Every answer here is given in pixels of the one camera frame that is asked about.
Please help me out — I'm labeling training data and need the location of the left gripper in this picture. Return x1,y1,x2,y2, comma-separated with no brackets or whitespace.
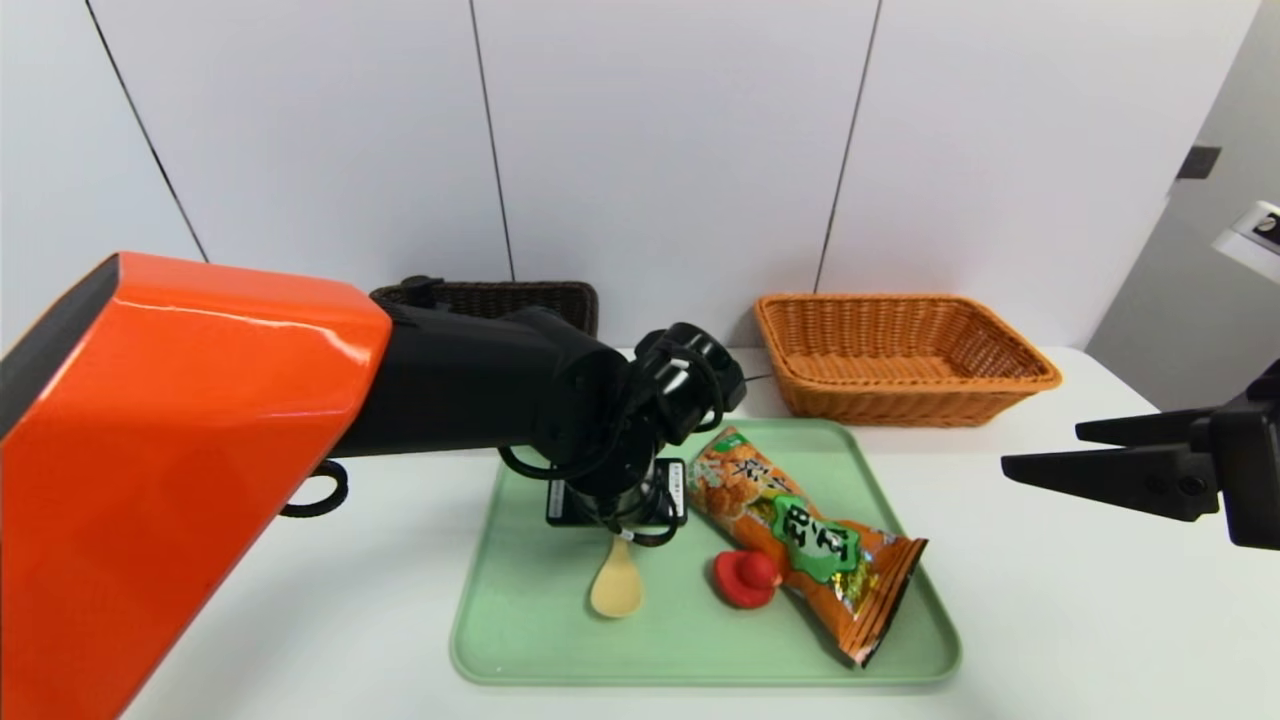
545,457,688,527

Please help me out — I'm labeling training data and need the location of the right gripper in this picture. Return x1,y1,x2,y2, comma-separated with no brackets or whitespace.
1000,358,1280,551

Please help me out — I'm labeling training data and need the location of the red rubber duck toy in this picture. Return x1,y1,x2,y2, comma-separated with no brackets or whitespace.
712,548,783,609

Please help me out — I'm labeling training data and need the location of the yellow spoon with blue handle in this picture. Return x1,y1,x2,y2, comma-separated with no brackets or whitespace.
589,535,644,619

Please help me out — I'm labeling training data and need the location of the dark brown wicker basket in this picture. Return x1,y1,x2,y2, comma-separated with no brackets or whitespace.
369,280,600,339

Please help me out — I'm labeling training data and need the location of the orange wicker basket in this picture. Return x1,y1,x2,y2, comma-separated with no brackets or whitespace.
754,293,1062,429

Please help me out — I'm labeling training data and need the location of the orange snack bag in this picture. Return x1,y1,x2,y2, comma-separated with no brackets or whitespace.
688,427,928,667

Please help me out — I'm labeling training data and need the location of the light green plastic tray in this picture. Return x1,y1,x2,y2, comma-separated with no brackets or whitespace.
450,418,962,687

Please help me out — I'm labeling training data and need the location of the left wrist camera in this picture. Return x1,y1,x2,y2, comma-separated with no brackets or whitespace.
635,322,748,447

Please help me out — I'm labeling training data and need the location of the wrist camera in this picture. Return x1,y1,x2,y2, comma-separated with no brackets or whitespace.
635,322,748,447
1210,200,1280,286

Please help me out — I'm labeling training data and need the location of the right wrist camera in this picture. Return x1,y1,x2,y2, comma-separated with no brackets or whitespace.
1210,200,1280,286

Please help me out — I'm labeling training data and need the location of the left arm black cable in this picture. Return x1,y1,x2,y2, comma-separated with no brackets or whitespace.
280,460,350,519

